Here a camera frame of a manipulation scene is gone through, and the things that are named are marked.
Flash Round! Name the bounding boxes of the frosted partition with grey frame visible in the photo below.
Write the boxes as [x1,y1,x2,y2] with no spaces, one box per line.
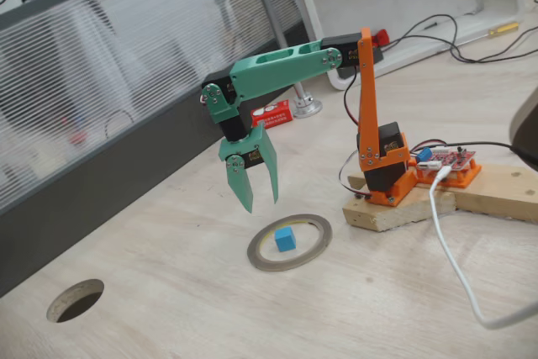
[0,0,314,297]

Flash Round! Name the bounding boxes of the thin black cable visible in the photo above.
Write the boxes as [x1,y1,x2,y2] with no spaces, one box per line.
[382,13,538,64]
[390,25,538,64]

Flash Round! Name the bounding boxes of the grey ring of tape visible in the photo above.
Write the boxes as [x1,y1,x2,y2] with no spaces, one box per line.
[246,213,334,272]

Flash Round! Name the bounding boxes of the small red carton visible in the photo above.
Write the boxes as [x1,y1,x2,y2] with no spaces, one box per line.
[251,99,293,129]

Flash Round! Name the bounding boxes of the yellow handled screwdriver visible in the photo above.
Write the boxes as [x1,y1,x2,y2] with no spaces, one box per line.
[456,21,521,47]

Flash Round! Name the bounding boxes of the wooden base block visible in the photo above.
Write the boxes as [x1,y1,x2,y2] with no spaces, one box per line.
[342,165,458,233]

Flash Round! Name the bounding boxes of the small blue cube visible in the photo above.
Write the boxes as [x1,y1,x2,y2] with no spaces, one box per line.
[274,226,298,253]

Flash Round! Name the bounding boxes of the grey rounded device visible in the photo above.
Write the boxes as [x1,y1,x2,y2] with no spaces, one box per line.
[509,87,538,169]

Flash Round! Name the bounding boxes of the white USB cable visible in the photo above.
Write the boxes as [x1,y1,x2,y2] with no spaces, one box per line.
[428,165,537,330]

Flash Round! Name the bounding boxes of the black power cable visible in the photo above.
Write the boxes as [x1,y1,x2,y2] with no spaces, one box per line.
[411,141,538,169]

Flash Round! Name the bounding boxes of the wooden plank with holes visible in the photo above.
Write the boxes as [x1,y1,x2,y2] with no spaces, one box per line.
[451,163,538,224]

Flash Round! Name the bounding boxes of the red controller board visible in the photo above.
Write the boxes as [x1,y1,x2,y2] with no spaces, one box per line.
[415,145,478,173]

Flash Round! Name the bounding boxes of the metal post with flange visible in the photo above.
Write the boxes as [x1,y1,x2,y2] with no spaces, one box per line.
[245,0,324,119]

